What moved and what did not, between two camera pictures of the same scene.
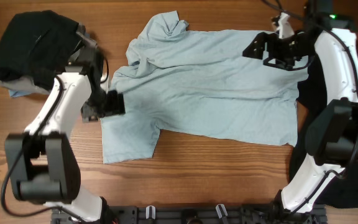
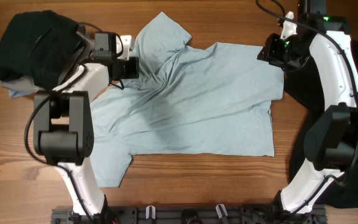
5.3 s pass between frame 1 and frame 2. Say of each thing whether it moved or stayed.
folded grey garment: stayed
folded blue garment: stayed
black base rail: stayed
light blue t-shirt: moved
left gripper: moved
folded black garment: stayed
